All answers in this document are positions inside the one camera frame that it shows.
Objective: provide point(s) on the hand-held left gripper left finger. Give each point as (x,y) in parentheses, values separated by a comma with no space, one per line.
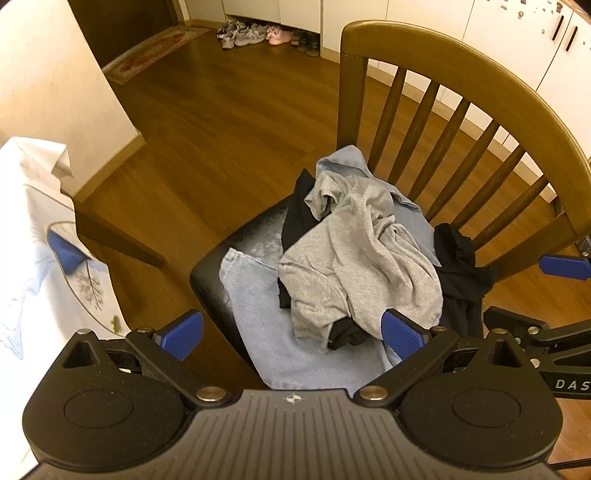
(182,334)

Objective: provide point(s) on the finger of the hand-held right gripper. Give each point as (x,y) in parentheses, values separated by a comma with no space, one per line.
(561,266)
(517,321)

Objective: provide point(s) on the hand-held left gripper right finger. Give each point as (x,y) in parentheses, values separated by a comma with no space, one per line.
(401,334)

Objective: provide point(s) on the grey sweater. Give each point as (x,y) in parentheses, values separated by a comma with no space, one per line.
(360,249)

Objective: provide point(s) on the black garment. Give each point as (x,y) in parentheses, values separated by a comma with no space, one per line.
(300,217)
(461,277)

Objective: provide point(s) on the wooden table leg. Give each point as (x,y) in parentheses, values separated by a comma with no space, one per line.
(120,240)

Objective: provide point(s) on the white printed tablecloth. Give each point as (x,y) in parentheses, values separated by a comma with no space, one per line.
(27,258)

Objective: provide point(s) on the wooden chair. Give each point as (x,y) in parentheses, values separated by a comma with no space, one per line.
(461,60)

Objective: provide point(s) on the patterned rug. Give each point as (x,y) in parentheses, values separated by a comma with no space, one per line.
(152,50)

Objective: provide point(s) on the row of shoes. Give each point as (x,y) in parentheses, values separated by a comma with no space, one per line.
(249,34)

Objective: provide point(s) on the dark wooden door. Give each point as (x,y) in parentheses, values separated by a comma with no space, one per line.
(120,23)

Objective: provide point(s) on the white shoe cabinet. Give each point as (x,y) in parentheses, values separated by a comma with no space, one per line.
(300,14)

